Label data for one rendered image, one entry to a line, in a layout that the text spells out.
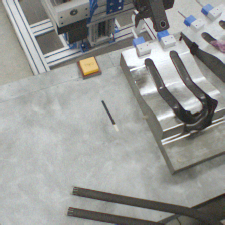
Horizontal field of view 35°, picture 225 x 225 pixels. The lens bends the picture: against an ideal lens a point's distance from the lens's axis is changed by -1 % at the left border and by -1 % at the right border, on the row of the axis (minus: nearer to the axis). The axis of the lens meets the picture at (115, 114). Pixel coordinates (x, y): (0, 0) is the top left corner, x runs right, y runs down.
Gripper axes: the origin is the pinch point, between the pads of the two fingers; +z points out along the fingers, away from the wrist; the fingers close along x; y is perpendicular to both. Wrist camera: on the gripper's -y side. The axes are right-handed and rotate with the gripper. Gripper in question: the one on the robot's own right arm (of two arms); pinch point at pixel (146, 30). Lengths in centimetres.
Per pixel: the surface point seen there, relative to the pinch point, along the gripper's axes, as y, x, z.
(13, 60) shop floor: 76, 50, 101
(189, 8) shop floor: 77, -84, 101
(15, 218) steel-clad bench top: -42, 64, 21
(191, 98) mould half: -27.2, -6.8, 8.5
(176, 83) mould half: -17.9, -6.2, 12.6
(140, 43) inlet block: 2.4, 0.1, 10.6
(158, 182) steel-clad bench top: -49, 14, 21
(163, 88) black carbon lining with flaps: -17.8, -0.9, 13.1
